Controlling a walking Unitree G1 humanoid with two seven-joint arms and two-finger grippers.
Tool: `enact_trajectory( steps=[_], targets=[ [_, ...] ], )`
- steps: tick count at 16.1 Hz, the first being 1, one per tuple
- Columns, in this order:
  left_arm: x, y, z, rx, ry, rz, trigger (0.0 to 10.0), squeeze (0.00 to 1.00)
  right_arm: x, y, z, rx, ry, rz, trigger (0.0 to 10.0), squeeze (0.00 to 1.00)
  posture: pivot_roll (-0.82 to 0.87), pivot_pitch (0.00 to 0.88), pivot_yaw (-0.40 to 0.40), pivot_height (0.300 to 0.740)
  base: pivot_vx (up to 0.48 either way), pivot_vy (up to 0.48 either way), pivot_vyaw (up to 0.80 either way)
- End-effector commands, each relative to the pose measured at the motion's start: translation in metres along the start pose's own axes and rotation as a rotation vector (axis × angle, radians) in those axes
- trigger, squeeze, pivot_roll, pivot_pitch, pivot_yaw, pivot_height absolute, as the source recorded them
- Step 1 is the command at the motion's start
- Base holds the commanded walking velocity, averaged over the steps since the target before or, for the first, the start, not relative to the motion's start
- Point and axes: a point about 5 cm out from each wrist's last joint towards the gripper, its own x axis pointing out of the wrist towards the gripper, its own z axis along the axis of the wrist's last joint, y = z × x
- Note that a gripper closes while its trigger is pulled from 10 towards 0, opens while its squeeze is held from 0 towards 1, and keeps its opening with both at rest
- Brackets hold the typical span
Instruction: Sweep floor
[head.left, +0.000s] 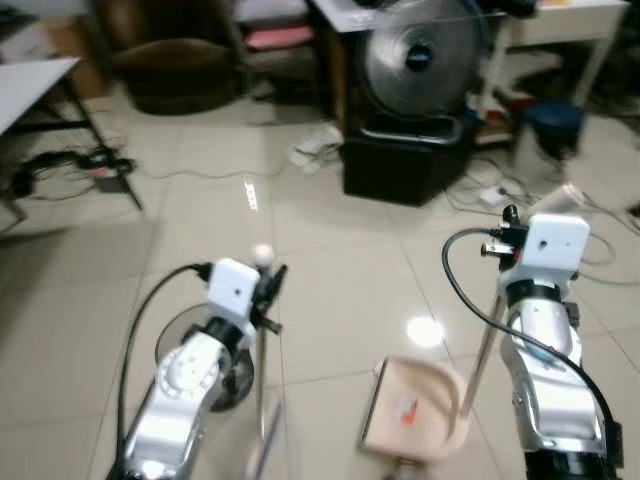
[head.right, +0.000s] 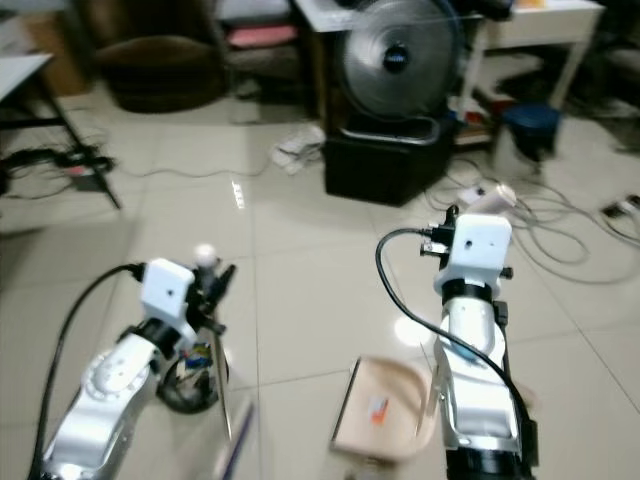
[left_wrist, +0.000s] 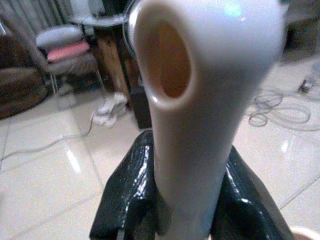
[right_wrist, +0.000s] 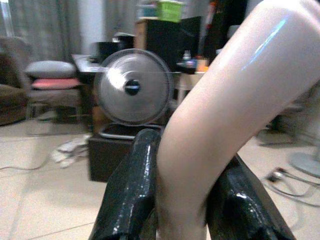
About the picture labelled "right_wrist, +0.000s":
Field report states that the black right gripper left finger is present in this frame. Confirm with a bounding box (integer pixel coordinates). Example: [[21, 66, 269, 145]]
[[90, 128, 162, 240]]

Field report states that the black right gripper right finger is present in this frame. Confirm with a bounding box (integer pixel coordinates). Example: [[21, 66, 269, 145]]
[[205, 153, 297, 240]]

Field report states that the white curved broom handle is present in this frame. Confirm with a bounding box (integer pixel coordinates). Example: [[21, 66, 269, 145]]
[[155, 0, 320, 240]]

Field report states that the grey round floor fan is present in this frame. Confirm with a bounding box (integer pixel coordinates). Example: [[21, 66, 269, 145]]
[[93, 48, 175, 140]]

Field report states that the dark brown box stool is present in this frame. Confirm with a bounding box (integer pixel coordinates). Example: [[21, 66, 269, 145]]
[[87, 128, 141, 183]]

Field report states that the grey round fan base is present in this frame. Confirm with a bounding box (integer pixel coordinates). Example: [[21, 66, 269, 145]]
[[289, 151, 320, 172]]

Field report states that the white side table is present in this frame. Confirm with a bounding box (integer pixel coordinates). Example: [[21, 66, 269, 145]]
[[173, 71, 208, 103]]

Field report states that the pink seat cushion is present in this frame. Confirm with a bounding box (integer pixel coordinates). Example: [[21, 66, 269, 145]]
[[31, 77, 82, 91]]

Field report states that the dark low table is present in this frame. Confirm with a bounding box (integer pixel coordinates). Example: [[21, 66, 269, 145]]
[[71, 53, 111, 121]]

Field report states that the grey seat cushion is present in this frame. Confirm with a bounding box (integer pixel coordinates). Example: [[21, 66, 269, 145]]
[[24, 60, 77, 79]]

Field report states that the black cabinet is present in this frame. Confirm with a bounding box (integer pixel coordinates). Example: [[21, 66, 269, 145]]
[[134, 16, 202, 75]]

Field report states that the brown sofa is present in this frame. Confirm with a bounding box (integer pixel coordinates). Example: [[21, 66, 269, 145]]
[[0, 36, 32, 127]]

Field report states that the grey curtain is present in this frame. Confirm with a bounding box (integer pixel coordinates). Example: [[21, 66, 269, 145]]
[[0, 0, 85, 63]]

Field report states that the green storage box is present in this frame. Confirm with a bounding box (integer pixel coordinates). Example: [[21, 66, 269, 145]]
[[138, 0, 185, 23]]

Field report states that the grey cable with plug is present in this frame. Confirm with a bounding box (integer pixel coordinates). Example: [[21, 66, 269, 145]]
[[261, 167, 320, 208]]

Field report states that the grey floor cable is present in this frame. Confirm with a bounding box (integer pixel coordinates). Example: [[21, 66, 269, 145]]
[[0, 156, 55, 172]]

